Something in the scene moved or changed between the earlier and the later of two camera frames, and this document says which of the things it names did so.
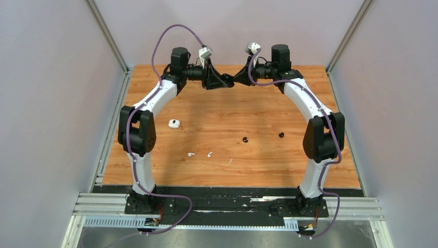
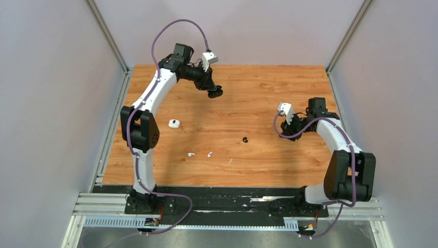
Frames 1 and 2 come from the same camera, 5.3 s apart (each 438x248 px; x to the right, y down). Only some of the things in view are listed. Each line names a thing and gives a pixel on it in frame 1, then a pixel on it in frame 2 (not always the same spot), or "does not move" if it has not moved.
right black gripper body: (257, 72) → (297, 124)
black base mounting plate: (231, 204) does not move
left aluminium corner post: (108, 34) does not move
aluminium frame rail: (366, 208) does not move
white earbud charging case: (174, 123) does not move
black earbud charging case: (229, 79) → (215, 93)
